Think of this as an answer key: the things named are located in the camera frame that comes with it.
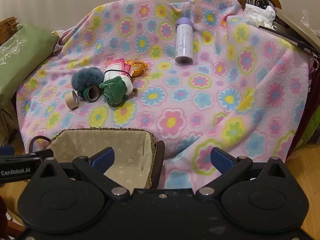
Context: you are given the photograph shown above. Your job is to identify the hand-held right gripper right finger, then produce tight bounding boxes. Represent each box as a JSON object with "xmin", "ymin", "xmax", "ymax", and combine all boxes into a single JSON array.
[{"xmin": 196, "ymin": 147, "xmax": 293, "ymax": 197}]

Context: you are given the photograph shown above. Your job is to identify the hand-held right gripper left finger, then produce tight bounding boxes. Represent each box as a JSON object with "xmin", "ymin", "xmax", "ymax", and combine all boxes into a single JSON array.
[{"xmin": 31, "ymin": 147, "xmax": 129, "ymax": 196}]

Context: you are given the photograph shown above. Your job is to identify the woven basket with fabric liner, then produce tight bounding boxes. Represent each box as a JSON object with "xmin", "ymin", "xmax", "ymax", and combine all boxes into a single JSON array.
[{"xmin": 29, "ymin": 127, "xmax": 165, "ymax": 189}]

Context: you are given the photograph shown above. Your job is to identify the green tape roll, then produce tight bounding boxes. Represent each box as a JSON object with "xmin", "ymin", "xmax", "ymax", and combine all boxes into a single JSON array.
[{"xmin": 80, "ymin": 85, "xmax": 101, "ymax": 102}]

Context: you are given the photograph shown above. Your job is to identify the brown tape roll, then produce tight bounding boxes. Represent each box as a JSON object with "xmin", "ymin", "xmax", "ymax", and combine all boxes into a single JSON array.
[{"xmin": 64, "ymin": 91, "xmax": 80, "ymax": 110}]

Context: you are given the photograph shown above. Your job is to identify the green plush toy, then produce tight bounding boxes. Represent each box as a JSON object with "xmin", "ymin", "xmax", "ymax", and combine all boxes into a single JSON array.
[{"xmin": 99, "ymin": 76, "xmax": 130, "ymax": 107}]

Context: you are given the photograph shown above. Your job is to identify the pink floral fleece blanket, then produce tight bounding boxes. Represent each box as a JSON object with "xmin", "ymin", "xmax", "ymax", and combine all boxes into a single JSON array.
[{"xmin": 16, "ymin": 0, "xmax": 310, "ymax": 189}]

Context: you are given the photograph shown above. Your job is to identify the blue fluffy pompom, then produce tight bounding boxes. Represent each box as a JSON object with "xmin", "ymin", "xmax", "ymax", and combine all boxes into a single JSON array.
[{"xmin": 71, "ymin": 66, "xmax": 105, "ymax": 92}]

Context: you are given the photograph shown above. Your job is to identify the green cushion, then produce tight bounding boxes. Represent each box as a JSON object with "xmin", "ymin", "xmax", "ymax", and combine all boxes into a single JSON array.
[{"xmin": 0, "ymin": 23, "xmax": 59, "ymax": 108}]

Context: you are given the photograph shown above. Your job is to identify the pink and white rolled towel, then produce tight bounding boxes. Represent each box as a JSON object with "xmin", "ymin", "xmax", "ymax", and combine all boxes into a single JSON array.
[{"xmin": 104, "ymin": 59, "xmax": 135, "ymax": 96}]

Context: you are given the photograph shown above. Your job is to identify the brown wicker basket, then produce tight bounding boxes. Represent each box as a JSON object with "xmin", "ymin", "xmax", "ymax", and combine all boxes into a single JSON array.
[{"xmin": 0, "ymin": 17, "xmax": 20, "ymax": 45}]

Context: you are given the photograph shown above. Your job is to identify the purple and white bottle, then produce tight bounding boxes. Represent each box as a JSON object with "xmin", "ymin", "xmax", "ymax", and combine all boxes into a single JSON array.
[{"xmin": 175, "ymin": 17, "xmax": 194, "ymax": 65}]

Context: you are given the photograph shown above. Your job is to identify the white plastic bag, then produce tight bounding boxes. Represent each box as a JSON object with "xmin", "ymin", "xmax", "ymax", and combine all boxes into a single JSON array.
[{"xmin": 245, "ymin": 4, "xmax": 277, "ymax": 29}]

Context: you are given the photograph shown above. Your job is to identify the black and white striped cloth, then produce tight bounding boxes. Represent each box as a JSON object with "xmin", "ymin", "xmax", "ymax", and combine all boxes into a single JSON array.
[{"xmin": 245, "ymin": 0, "xmax": 270, "ymax": 9}]

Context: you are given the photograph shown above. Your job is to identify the metal key ring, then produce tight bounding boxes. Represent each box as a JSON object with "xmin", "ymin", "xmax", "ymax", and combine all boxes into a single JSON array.
[{"xmin": 309, "ymin": 55, "xmax": 319, "ymax": 71}]

